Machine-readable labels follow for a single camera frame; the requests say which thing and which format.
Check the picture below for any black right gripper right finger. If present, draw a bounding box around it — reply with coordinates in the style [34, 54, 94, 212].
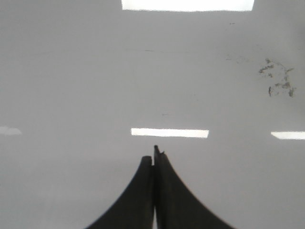
[154, 145, 233, 229]

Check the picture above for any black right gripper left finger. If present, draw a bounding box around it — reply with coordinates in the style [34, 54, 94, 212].
[87, 156, 154, 229]

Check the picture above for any white whiteboard with aluminium frame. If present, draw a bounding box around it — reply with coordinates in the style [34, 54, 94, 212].
[0, 0, 305, 229]

